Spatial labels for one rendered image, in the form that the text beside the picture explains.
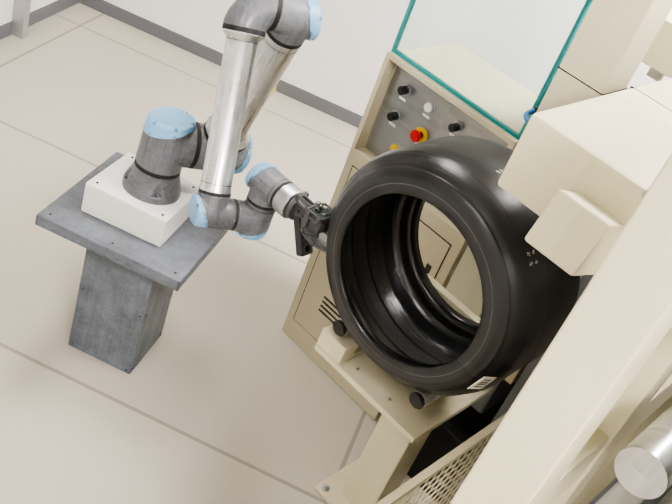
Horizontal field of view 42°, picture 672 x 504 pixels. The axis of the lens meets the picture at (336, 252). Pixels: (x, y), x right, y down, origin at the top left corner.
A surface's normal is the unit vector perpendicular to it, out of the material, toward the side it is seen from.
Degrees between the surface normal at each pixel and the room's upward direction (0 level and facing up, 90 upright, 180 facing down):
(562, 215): 72
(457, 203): 80
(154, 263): 0
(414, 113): 90
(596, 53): 90
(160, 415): 0
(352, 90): 90
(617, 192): 90
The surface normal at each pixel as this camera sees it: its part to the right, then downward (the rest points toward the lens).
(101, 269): -0.29, 0.49
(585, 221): -0.55, 0.00
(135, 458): 0.31, -0.77
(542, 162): -0.67, 0.25
